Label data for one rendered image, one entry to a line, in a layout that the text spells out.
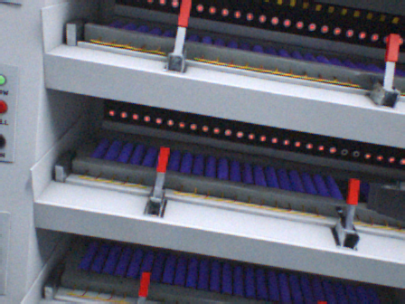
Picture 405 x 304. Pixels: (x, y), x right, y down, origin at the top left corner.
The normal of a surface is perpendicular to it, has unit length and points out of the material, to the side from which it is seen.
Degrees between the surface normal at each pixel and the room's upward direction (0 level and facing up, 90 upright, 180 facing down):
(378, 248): 17
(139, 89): 107
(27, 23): 90
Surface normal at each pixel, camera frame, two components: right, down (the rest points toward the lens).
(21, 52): -0.03, 0.21
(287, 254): -0.07, 0.48
